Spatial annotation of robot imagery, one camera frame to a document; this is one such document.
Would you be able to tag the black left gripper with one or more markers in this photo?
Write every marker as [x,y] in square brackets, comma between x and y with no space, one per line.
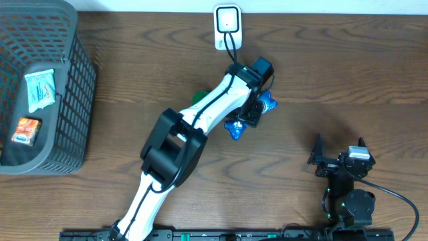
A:
[254,116]

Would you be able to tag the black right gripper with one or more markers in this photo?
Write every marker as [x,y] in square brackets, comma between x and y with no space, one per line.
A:
[317,156]

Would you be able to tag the blue Oreo cookie pack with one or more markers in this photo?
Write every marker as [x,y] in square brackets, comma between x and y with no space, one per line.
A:
[236,128]

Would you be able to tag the green lid white jar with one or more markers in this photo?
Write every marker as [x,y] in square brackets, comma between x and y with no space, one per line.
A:
[198,96]

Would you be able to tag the white wet wipes pack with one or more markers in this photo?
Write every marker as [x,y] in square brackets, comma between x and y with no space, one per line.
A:
[41,89]

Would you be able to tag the orange tissue pack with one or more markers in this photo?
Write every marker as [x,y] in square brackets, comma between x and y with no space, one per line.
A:
[26,131]

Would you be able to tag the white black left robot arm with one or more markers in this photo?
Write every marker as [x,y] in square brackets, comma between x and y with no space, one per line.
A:
[177,140]

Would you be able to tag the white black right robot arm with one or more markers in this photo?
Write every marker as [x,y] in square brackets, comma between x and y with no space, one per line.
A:
[347,207]

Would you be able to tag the white barcode scanner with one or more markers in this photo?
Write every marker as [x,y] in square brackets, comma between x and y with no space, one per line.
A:
[227,18]

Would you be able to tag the grey plastic mesh basket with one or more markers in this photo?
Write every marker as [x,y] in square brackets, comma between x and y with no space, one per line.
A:
[37,36]

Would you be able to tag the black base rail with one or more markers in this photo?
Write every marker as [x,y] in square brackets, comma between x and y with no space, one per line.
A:
[252,235]

